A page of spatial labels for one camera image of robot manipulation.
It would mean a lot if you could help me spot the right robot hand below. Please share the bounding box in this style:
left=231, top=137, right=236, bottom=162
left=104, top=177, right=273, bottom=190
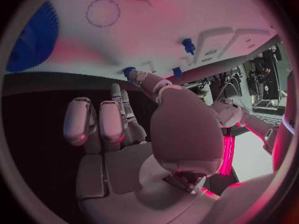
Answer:
left=62, top=70, right=226, bottom=224

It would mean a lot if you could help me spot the white task board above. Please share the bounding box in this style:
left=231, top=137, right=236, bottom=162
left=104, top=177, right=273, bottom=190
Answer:
left=6, top=0, right=280, bottom=83

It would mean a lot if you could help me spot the glowing light bar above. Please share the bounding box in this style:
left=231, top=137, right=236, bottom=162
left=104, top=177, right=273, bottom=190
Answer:
left=219, top=126, right=236, bottom=176

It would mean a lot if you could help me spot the blue plug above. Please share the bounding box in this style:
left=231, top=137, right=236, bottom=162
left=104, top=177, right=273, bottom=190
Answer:
left=122, top=66, right=137, bottom=82

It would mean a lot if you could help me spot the blue peg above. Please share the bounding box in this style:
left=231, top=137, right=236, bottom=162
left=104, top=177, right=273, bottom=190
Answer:
left=181, top=38, right=196, bottom=56

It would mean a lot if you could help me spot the equipment rack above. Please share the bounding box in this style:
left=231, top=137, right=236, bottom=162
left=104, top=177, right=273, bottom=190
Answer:
left=243, top=44, right=292, bottom=116

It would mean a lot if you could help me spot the blue gear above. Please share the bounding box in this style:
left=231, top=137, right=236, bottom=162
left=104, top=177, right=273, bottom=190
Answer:
left=5, top=0, right=60, bottom=73

